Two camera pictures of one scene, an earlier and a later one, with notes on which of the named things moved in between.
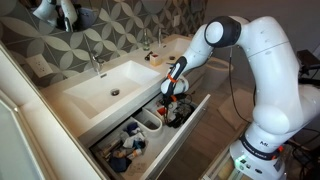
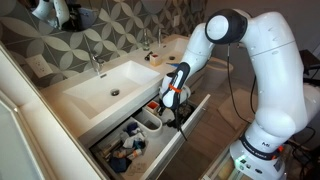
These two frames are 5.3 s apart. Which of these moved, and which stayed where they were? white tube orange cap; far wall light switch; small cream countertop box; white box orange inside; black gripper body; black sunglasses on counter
Moved: black gripper body; white box orange inside
Stayed: small cream countertop box; white tube orange cap; far wall light switch; black sunglasses on counter
